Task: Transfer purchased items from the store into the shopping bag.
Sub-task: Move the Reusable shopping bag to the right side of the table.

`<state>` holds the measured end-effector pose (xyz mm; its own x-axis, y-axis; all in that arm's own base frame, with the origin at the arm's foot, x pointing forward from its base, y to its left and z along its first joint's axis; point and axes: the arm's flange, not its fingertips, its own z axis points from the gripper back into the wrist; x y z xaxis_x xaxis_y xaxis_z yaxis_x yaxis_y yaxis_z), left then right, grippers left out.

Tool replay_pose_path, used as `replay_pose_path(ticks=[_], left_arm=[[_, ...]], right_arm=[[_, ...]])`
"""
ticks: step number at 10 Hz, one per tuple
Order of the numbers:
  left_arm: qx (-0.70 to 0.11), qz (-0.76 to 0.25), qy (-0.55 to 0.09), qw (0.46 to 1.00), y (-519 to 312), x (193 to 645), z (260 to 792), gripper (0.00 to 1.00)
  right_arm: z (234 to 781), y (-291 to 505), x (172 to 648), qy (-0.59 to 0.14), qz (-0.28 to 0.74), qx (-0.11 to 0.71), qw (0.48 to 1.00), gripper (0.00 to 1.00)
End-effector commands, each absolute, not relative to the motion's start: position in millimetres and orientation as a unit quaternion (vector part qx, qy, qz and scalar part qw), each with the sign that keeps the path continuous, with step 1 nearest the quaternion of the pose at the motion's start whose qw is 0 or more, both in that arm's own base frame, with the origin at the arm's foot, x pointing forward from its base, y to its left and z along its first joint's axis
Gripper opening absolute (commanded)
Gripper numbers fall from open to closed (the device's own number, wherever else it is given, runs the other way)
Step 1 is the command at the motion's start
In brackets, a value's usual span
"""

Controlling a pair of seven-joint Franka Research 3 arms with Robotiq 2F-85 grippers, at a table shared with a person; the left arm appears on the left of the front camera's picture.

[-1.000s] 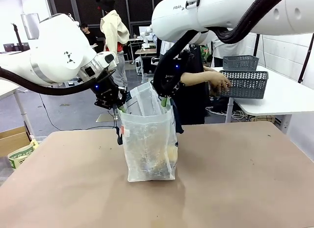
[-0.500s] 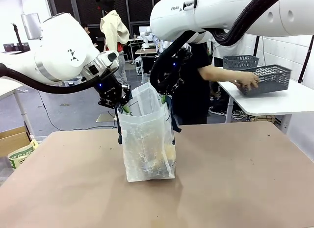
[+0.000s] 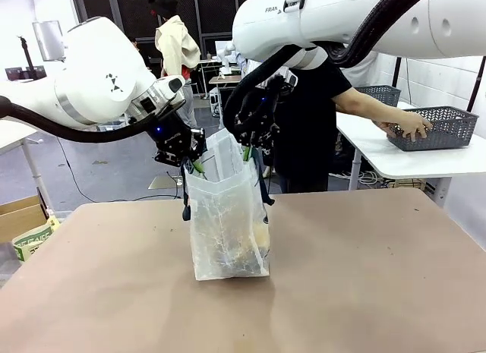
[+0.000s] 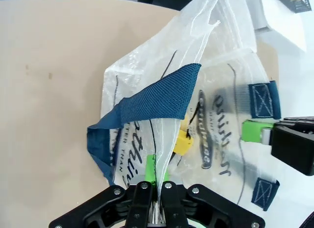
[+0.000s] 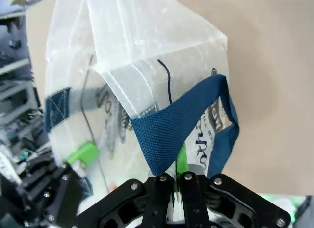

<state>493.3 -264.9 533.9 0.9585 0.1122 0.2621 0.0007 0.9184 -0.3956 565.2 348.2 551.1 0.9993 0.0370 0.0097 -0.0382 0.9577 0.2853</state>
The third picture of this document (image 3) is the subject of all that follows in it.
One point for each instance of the person in black shirt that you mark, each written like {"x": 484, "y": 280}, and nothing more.
{"x": 307, "y": 125}

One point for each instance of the white table with slanted leg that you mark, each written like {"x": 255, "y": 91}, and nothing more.
{"x": 35, "y": 171}

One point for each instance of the metal floor plate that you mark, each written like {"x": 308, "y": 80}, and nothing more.
{"x": 165, "y": 183}

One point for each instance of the dark grey plastic basket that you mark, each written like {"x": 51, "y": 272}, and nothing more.
{"x": 379, "y": 93}
{"x": 448, "y": 133}

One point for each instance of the brown cardboard box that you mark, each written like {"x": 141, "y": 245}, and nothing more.
{"x": 21, "y": 218}

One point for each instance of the small white background robot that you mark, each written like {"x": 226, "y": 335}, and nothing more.
{"x": 226, "y": 58}

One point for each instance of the person left hand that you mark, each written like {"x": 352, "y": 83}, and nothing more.
{"x": 410, "y": 125}

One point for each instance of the person in patterned black pants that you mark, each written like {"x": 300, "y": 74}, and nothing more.
{"x": 267, "y": 159}

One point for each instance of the person in cream jacket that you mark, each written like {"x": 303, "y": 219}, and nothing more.
{"x": 176, "y": 53}

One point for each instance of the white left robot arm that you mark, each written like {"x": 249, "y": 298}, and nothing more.
{"x": 95, "y": 87}

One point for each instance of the green printed carton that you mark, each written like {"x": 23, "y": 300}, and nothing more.
{"x": 34, "y": 239}

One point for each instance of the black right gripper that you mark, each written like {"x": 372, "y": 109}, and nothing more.
{"x": 271, "y": 102}

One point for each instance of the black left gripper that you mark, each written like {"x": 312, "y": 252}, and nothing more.
{"x": 172, "y": 134}

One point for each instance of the black desk equipment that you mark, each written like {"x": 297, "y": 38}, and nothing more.
{"x": 23, "y": 73}

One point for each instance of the yellow packaged item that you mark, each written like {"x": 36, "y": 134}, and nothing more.
{"x": 262, "y": 235}

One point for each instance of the black tripod stand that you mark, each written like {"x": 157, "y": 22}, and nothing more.
{"x": 26, "y": 53}

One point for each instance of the grey standing board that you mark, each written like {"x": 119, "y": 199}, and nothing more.
{"x": 47, "y": 40}

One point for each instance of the white translucent shopping bag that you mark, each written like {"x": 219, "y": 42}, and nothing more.
{"x": 224, "y": 224}

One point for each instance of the wooden pallet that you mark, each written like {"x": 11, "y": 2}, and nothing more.
{"x": 408, "y": 183}

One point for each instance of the person left forearm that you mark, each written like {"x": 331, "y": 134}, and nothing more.
{"x": 368, "y": 106}

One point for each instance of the white side table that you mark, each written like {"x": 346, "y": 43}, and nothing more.
{"x": 410, "y": 159}

